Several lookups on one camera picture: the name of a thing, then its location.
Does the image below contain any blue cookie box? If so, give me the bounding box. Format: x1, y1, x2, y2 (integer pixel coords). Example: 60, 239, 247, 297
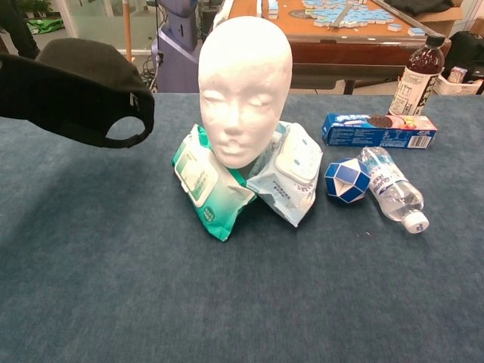
321, 112, 439, 150

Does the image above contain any black bag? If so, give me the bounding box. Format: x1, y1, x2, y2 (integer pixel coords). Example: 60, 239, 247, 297
448, 30, 484, 83

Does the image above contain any light blue wet wipes pack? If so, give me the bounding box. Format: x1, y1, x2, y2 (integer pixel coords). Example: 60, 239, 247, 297
245, 120, 324, 228

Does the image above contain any person in black trousers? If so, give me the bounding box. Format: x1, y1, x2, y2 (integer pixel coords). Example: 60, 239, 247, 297
0, 0, 41, 61

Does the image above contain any wooden pole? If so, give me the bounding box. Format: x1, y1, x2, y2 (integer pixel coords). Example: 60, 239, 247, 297
123, 0, 134, 64

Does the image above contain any clear plastic water bottle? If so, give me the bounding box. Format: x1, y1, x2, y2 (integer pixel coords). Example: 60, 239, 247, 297
357, 146, 430, 235

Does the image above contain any black baseball cap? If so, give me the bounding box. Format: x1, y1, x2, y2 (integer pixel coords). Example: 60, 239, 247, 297
0, 37, 156, 149

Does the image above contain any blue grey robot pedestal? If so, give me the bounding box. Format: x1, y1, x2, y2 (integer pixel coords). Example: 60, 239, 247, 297
150, 0, 205, 94

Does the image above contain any blue carpet table cover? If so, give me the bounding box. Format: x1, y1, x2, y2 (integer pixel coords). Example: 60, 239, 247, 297
0, 92, 484, 363

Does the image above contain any blue mahjong tile cluster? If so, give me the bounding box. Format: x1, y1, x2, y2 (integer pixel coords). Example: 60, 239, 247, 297
302, 0, 399, 29

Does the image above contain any brown mahjong table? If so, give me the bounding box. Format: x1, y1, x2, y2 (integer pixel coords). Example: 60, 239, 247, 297
214, 0, 453, 95

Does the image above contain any white plastic basket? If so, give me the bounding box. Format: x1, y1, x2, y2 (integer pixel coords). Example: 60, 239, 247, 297
433, 66, 484, 95

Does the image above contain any white foam mannequin head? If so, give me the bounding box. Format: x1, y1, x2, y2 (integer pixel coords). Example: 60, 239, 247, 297
197, 17, 294, 170

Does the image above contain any large open cardboard box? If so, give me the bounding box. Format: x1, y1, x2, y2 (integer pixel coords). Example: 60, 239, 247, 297
381, 0, 464, 38

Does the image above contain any green wet wipes pack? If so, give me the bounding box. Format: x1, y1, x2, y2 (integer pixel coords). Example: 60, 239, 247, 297
171, 123, 258, 242

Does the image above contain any blue white snake cube ball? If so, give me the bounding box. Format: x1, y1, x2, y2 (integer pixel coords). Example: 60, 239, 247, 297
324, 157, 371, 203

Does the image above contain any green bag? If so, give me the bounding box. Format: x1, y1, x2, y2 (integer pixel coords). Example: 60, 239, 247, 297
28, 17, 65, 36

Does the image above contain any dark tea bottle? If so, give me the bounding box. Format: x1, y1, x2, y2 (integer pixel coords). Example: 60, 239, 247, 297
388, 34, 446, 116

